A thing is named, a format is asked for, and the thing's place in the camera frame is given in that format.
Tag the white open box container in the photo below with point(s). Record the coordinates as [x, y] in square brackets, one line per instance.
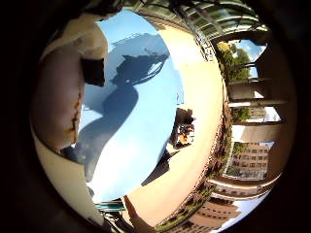
[66, 181]

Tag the green hedge planter strip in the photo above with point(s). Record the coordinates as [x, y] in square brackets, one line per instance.
[215, 158]

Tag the green leafy tree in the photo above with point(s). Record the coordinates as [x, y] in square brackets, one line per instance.
[233, 61]

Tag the tan multi-storey building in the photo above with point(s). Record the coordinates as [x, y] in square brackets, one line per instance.
[251, 158]

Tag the green glass canopy roof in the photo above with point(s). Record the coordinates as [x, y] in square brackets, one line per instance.
[223, 19]

